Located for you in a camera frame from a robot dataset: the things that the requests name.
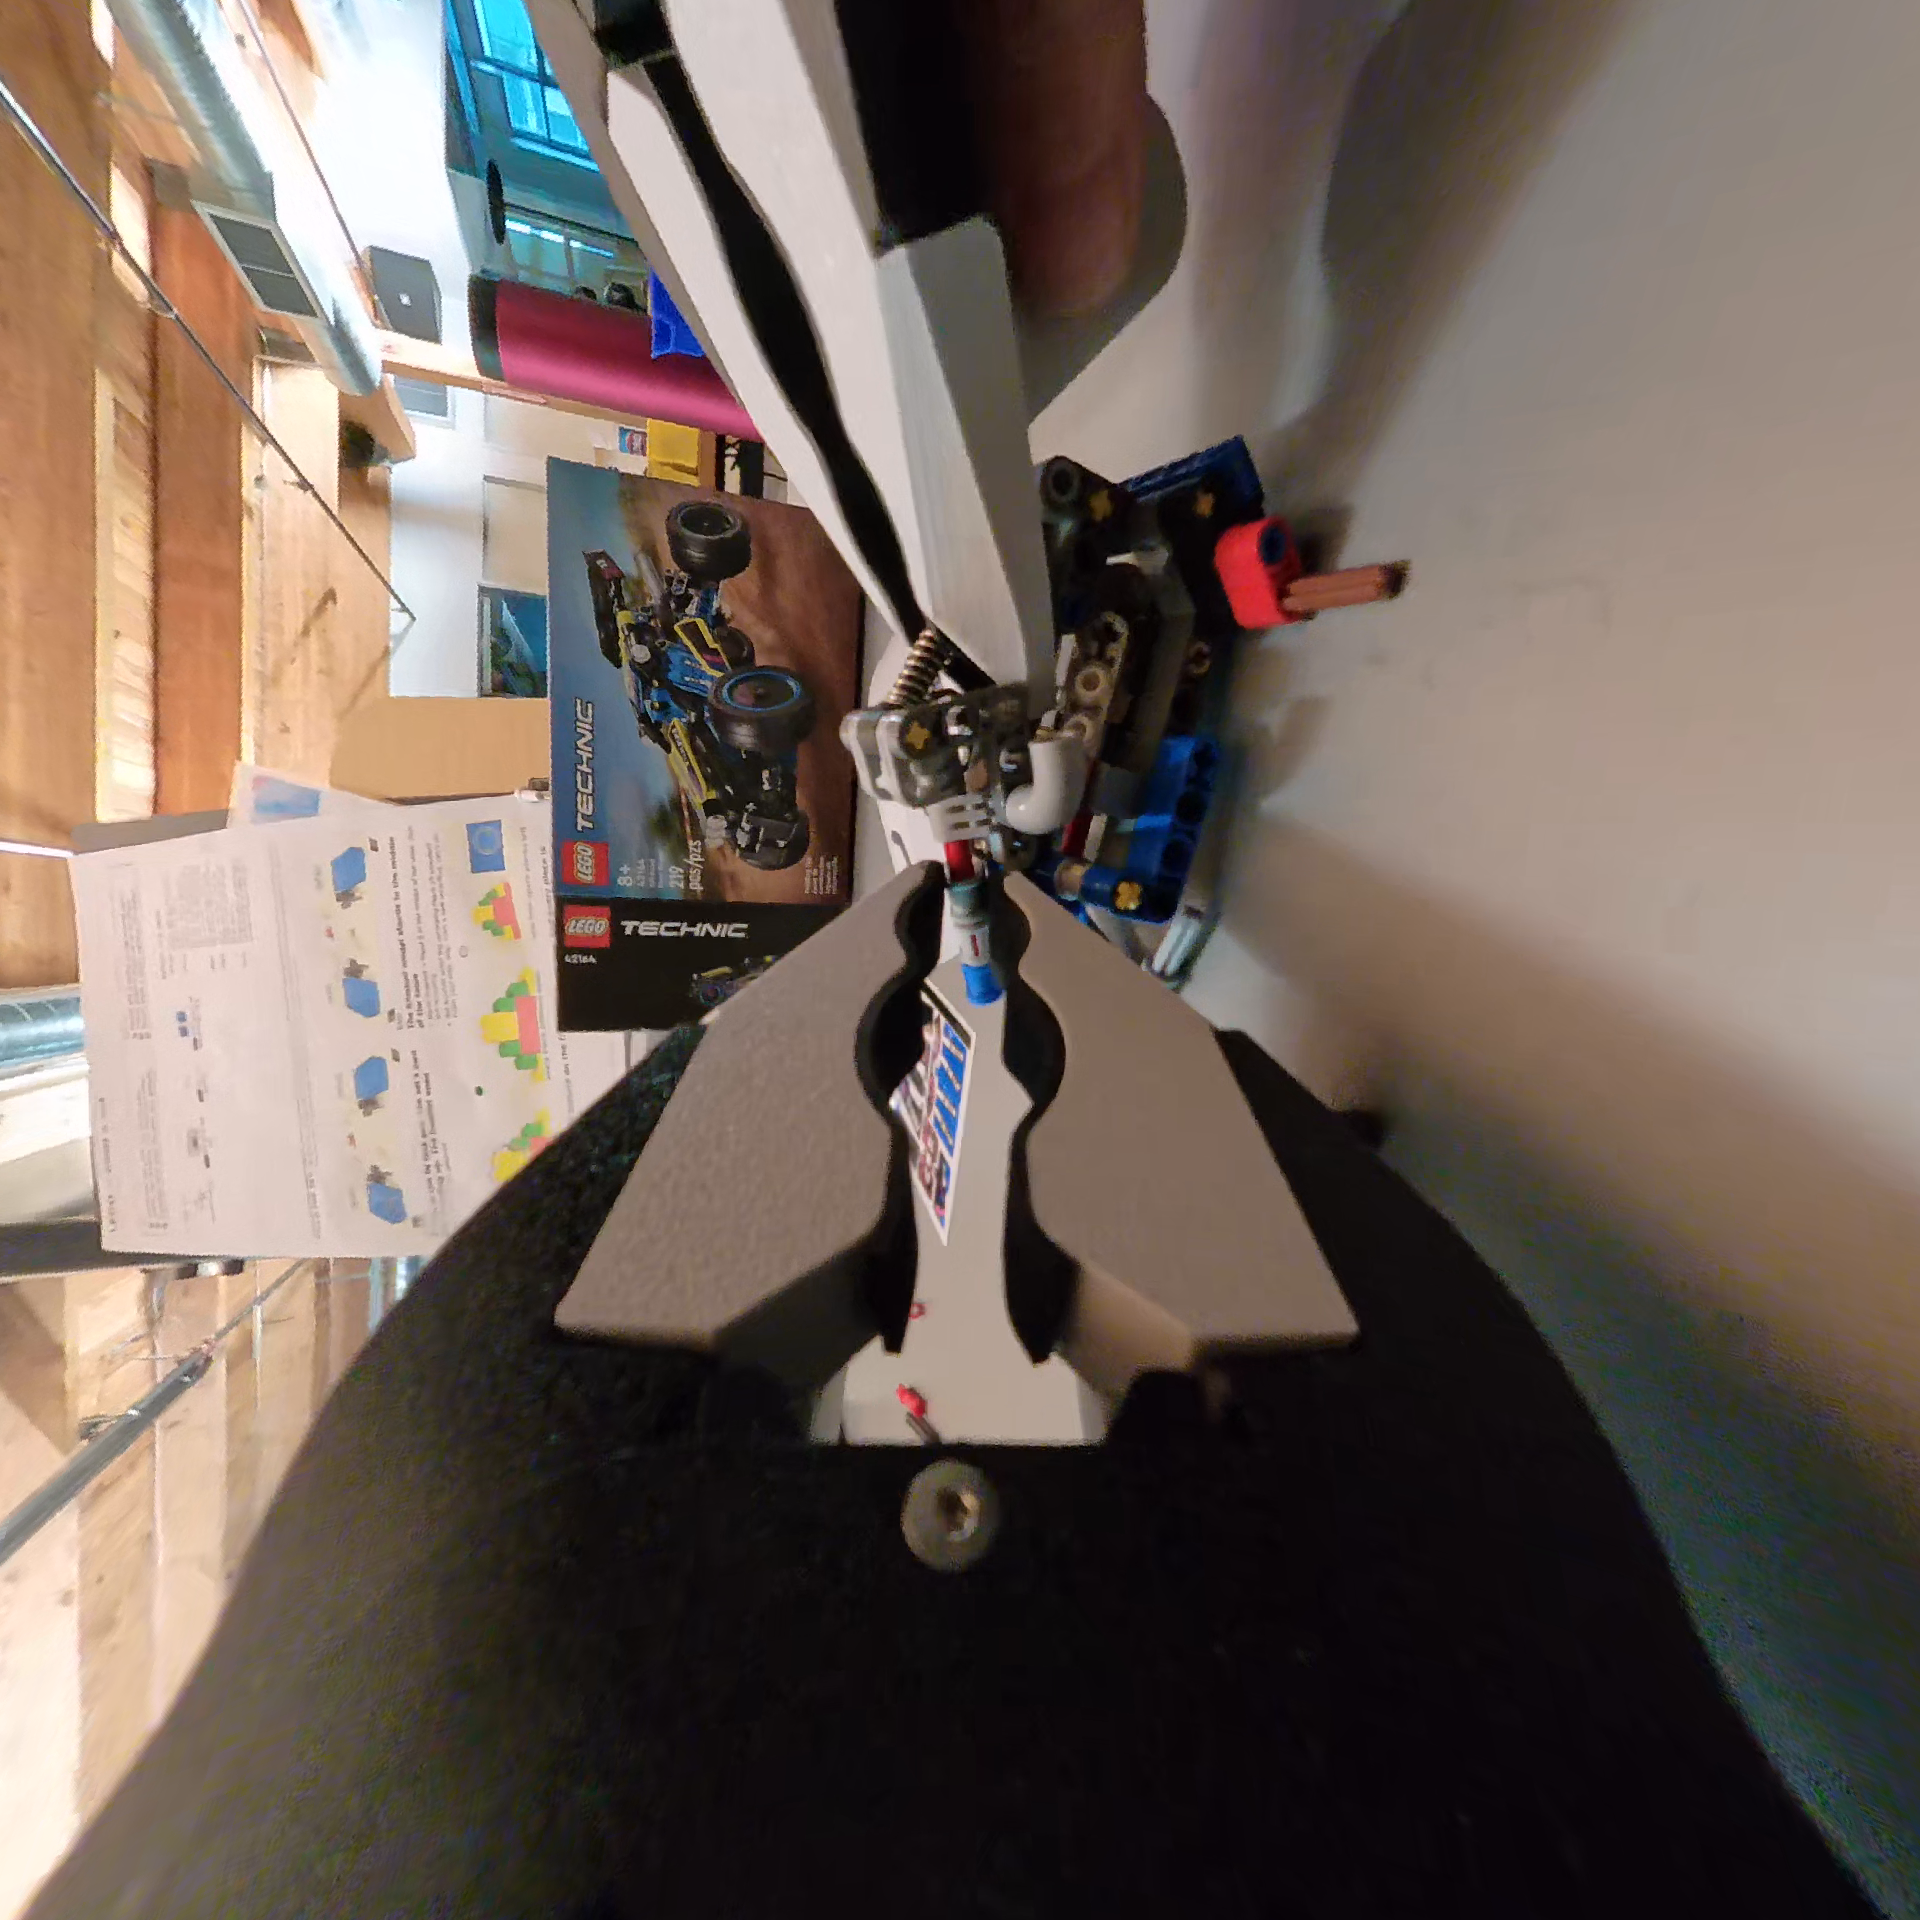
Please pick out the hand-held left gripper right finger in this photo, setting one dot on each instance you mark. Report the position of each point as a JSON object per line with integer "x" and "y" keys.
{"x": 1186, "y": 1199}

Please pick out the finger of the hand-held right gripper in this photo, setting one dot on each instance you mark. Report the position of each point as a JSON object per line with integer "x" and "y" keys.
{"x": 959, "y": 451}
{"x": 735, "y": 299}

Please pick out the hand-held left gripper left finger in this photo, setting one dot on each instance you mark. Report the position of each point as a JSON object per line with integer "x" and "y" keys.
{"x": 719, "y": 1199}

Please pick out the partly built lego buggy model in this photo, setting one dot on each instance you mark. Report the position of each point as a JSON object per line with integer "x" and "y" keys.
{"x": 1156, "y": 779}

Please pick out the lego sticker sheet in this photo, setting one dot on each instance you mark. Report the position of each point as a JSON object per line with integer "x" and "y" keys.
{"x": 932, "y": 1108}

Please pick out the lego set box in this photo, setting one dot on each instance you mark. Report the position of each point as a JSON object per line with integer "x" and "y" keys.
{"x": 689, "y": 841}

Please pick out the person's right hand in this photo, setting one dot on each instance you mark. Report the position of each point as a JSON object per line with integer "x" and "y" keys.
{"x": 1083, "y": 152}

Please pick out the maroon drinking bottle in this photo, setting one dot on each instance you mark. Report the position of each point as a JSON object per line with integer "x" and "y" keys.
{"x": 601, "y": 351}

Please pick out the yellow storage bins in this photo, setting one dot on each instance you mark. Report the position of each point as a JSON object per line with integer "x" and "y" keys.
{"x": 698, "y": 460}

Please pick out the black hanging speaker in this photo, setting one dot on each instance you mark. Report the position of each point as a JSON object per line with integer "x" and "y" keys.
{"x": 401, "y": 293}

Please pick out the white printed instruction poster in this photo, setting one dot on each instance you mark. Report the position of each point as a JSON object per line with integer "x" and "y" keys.
{"x": 298, "y": 1022}

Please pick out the cardboard poster backing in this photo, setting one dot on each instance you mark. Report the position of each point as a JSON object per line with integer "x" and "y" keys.
{"x": 437, "y": 746}

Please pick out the metal air duct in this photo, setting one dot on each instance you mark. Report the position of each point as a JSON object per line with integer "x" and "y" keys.
{"x": 252, "y": 152}

